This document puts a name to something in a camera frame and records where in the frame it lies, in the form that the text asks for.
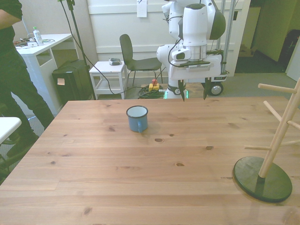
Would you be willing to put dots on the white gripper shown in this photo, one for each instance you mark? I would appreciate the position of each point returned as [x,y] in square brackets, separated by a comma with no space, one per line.
[199,75]

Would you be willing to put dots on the blue enamel mug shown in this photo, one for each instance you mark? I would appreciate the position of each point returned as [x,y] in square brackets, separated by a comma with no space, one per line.
[137,123]

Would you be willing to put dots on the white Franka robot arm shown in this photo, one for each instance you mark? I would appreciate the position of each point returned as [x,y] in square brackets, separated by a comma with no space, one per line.
[194,28]

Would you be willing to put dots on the bare person forearm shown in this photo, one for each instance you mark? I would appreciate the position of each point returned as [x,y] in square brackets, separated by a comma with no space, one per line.
[8,20]

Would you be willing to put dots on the wooden mug tree black base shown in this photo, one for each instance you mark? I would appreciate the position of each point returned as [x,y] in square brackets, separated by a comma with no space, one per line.
[264,185]

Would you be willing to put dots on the yellow emergency stop button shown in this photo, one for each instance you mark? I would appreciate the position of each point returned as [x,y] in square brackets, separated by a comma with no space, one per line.
[154,86]

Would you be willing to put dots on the black chair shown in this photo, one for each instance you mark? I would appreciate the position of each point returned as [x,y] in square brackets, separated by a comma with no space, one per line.
[140,64]

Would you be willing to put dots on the small grey device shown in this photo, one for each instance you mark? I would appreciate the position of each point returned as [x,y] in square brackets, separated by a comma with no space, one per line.
[114,62]

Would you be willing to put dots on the white side table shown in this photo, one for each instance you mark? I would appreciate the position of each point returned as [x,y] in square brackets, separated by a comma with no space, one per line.
[105,69]

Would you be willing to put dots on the white paper sheet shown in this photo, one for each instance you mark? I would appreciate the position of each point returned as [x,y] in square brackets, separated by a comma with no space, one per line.
[141,9]

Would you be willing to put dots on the dark cabinet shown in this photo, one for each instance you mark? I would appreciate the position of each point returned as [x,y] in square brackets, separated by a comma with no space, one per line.
[290,49]

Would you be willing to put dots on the black computer case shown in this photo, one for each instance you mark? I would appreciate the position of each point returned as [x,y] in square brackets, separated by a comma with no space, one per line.
[72,82]

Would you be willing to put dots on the black tripod stand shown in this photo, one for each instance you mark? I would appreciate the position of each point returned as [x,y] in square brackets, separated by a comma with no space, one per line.
[79,44]

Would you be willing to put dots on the orange sticky note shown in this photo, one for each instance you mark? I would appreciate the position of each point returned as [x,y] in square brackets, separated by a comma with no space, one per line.
[61,81]

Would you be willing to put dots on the white desk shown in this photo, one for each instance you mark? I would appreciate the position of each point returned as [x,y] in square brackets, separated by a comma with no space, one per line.
[35,61]

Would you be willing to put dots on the clear plastic bottle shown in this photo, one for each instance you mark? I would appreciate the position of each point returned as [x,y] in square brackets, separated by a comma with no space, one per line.
[38,37]

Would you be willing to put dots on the white box on desk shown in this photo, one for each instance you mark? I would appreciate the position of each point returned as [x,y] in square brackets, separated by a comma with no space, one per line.
[32,43]

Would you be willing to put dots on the person in black clothes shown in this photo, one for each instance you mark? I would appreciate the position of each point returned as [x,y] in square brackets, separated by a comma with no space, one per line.
[14,77]

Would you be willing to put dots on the small white table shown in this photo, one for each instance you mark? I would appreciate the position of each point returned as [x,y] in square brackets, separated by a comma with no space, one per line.
[8,126]

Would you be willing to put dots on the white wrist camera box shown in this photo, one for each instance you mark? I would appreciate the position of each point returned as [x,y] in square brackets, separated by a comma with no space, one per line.
[181,55]

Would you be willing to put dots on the aluminium frame post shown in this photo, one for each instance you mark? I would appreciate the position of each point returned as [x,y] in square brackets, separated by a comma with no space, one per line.
[222,44]
[230,35]

